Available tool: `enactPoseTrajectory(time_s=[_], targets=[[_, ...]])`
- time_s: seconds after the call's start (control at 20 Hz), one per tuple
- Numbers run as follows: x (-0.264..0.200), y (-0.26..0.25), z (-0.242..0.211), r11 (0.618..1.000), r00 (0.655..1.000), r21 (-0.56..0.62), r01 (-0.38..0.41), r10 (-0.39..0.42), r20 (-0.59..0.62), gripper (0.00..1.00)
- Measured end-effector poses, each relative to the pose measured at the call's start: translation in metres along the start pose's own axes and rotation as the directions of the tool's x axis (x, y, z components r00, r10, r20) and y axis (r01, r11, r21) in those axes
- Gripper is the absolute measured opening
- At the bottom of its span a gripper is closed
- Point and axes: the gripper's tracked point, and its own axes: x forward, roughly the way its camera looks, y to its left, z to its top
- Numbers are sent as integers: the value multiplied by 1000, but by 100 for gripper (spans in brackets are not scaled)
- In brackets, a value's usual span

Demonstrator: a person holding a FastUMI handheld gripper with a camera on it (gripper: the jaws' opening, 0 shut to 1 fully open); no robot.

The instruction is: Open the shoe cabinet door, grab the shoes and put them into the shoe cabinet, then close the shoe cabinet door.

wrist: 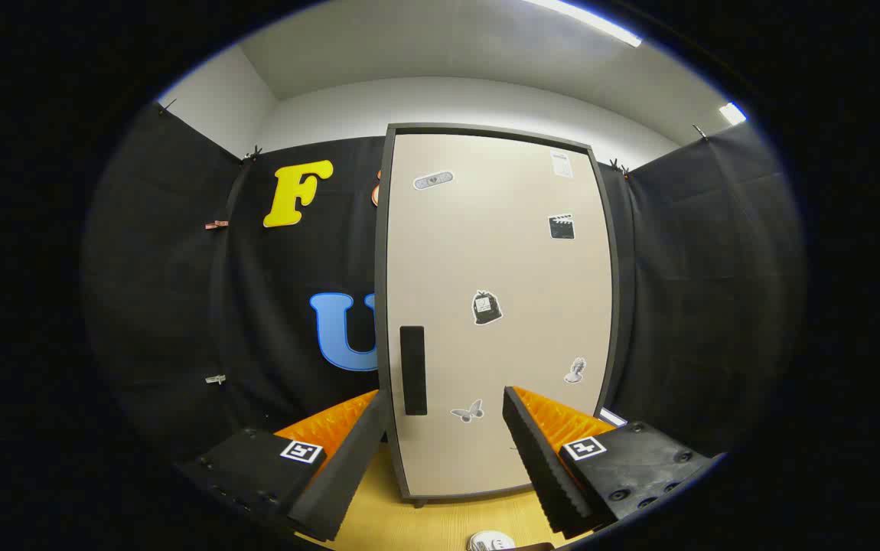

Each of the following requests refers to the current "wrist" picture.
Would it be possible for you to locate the long ceiling light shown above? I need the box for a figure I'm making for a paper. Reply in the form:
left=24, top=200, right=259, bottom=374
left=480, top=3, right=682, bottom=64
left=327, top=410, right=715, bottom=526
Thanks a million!
left=524, top=0, right=644, bottom=48

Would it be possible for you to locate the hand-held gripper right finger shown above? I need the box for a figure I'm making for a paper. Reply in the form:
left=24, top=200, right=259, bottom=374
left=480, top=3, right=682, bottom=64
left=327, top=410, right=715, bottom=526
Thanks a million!
left=503, top=386, right=720, bottom=540

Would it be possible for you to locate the white sneaker shoe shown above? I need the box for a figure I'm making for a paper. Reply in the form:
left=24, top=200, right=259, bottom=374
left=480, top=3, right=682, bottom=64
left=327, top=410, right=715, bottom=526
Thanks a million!
left=468, top=530, right=517, bottom=551

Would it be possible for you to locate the grey shoe cabinet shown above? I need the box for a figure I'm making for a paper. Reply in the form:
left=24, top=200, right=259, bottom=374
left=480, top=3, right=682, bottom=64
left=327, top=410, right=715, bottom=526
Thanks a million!
left=375, top=122, right=621, bottom=509

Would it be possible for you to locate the black cabinet door handle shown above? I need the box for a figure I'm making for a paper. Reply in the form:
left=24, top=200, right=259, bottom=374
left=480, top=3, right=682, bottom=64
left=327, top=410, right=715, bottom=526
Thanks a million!
left=399, top=325, right=429, bottom=416

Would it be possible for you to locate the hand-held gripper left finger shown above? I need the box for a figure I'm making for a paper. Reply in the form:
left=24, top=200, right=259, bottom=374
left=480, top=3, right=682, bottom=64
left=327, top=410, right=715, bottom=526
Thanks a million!
left=176, top=389, right=391, bottom=543

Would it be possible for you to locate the black backdrop cloth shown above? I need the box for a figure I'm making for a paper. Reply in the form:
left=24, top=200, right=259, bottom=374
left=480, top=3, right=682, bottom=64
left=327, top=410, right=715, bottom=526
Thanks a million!
left=80, top=102, right=805, bottom=464

